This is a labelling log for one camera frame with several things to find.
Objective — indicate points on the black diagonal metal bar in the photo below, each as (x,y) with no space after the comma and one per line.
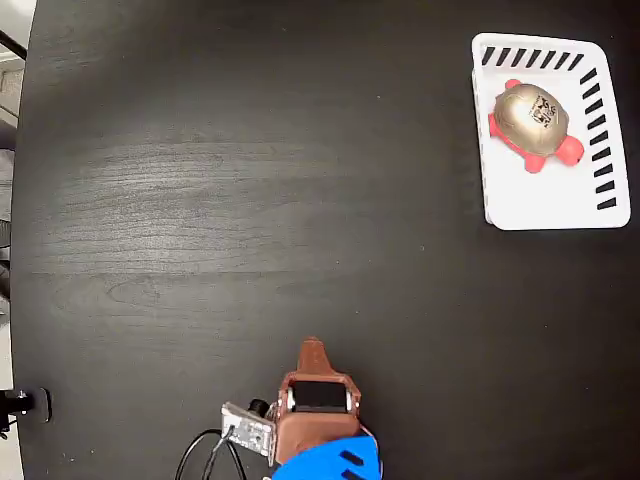
(12,44)

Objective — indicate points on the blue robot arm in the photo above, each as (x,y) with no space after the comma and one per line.
(335,460)

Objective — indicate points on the red turtle toy gold shell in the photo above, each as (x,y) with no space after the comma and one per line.
(532,120)

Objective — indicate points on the black table clamp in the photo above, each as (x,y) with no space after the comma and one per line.
(35,402)

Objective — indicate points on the white plastic basket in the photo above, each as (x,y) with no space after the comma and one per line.
(540,200)

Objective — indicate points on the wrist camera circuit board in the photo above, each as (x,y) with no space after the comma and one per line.
(248,429)

